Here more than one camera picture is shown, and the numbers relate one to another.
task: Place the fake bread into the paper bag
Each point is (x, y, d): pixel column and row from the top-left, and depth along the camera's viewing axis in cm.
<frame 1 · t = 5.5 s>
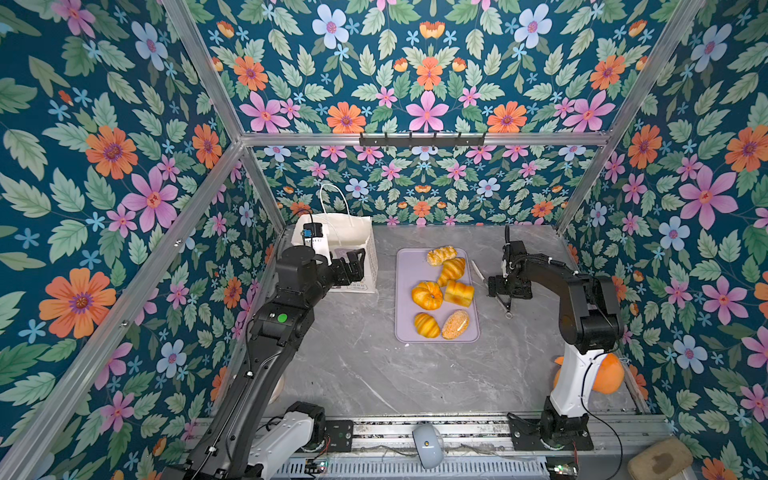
left hand: (352, 244, 67), fingers open
right hand: (504, 291, 101), fingers open
twisted bread top: (435, 257, 107), point 5 cm above the table
striped croissant bread: (452, 269, 103), point 5 cm above the table
round pumpkin bread: (428, 295, 100), point 3 cm above the table
square toast bread: (458, 293, 95), point 7 cm above the table
small striped yellow bread: (425, 325, 90), point 5 cm above the table
oval seeded bread: (455, 325, 90), point 5 cm above the table
metal tongs: (508, 313, 98), on the table

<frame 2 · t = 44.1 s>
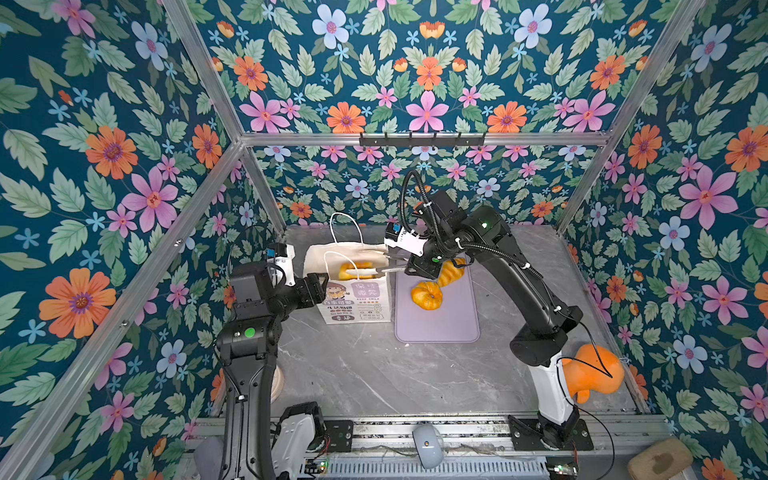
left hand: (318, 269, 67), fingers open
right hand: (411, 258, 72), fingers open
white paper bag: (350, 301, 84), point 15 cm above the table
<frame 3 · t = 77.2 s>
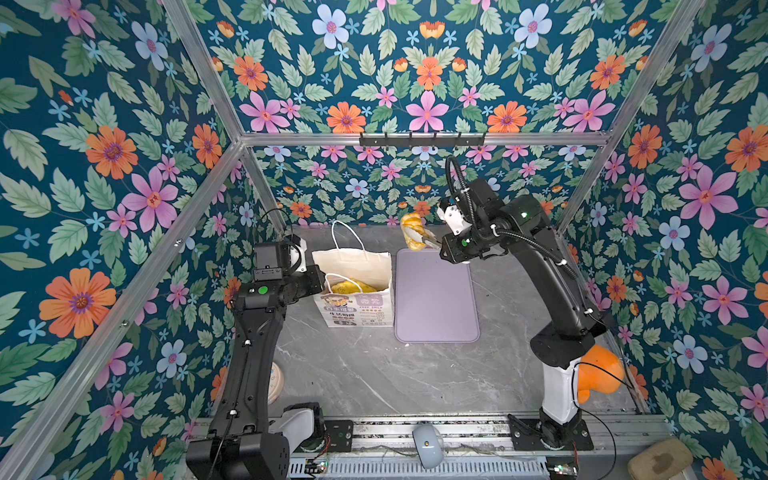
left hand: (325, 267, 73), fingers closed
right hand: (446, 249, 71), fingers open
metal tongs: (431, 242, 74), point 33 cm above the table
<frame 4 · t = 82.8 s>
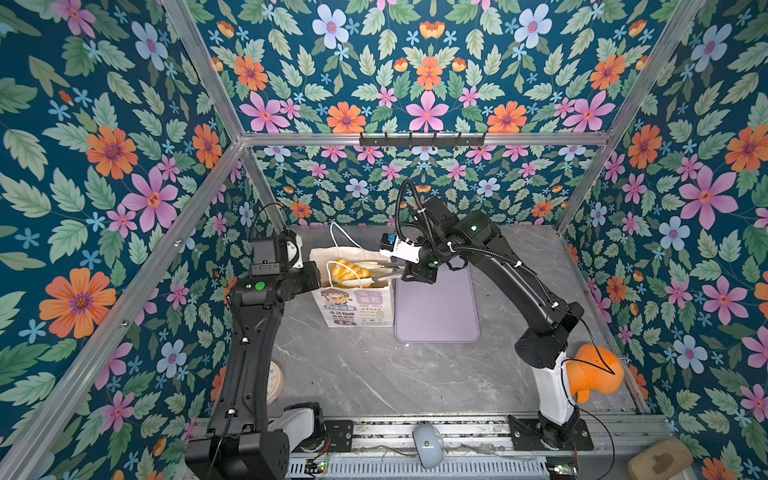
left hand: (319, 263, 73), fingers closed
right hand: (407, 264, 74), fingers open
twisted bread top: (342, 270, 77), point 26 cm above the table
